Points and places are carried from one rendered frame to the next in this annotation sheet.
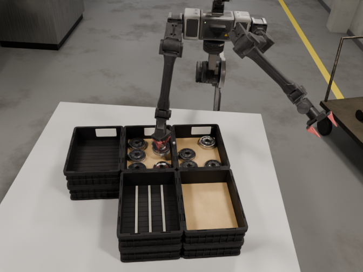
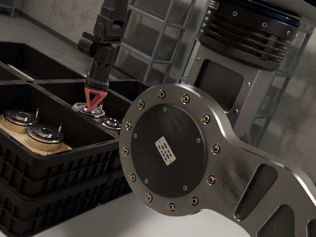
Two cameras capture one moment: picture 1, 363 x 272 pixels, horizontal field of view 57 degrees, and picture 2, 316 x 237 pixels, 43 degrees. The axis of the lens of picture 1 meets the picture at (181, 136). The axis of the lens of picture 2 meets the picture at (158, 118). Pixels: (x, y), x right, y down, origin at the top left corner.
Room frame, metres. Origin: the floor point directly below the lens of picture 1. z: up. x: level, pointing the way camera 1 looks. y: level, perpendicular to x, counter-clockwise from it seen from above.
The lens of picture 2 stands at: (2.30, -0.73, 1.35)
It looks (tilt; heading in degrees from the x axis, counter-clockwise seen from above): 18 degrees down; 125
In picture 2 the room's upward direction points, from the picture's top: 21 degrees clockwise
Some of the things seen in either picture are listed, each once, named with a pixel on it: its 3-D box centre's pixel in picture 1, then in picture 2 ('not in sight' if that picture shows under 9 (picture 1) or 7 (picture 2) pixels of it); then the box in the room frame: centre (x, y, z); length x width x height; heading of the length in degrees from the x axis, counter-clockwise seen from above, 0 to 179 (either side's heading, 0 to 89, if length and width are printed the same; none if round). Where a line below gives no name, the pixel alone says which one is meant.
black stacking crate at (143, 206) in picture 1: (149, 207); (23, 75); (1.05, 0.14, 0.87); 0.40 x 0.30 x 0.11; 8
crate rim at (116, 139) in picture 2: (199, 145); (32, 117); (1.49, -0.11, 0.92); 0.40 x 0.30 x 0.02; 8
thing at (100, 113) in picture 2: (161, 146); (89, 109); (1.46, 0.11, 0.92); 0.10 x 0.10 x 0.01
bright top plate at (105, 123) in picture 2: (136, 155); (112, 122); (1.44, 0.26, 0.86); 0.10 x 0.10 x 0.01
